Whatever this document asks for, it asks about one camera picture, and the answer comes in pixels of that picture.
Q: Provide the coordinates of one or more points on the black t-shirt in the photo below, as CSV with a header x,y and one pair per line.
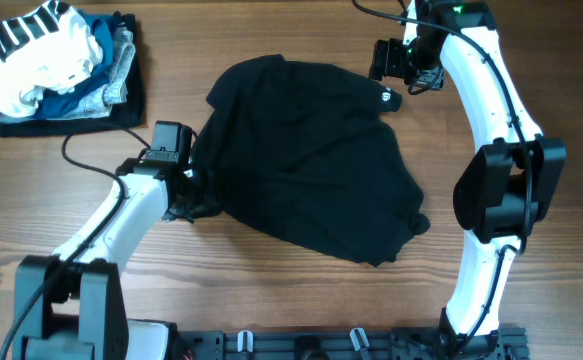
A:
x,y
303,155

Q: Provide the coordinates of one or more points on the grey folded garment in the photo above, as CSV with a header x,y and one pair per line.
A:
x,y
96,96

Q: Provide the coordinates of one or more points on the white black striped garment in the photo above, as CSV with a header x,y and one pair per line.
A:
x,y
51,48

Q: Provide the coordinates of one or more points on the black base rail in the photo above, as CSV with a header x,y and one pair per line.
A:
x,y
351,345

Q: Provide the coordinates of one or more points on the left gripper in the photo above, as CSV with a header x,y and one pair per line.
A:
x,y
202,199

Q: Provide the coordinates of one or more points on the black folded garment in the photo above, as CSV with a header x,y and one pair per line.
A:
x,y
124,115

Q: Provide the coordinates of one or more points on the blue folded garment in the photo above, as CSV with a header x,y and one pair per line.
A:
x,y
52,58

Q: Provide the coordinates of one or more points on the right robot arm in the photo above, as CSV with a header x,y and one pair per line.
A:
x,y
505,190

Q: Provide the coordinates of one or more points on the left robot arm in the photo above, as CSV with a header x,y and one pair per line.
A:
x,y
69,305

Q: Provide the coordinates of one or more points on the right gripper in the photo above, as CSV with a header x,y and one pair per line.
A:
x,y
386,62

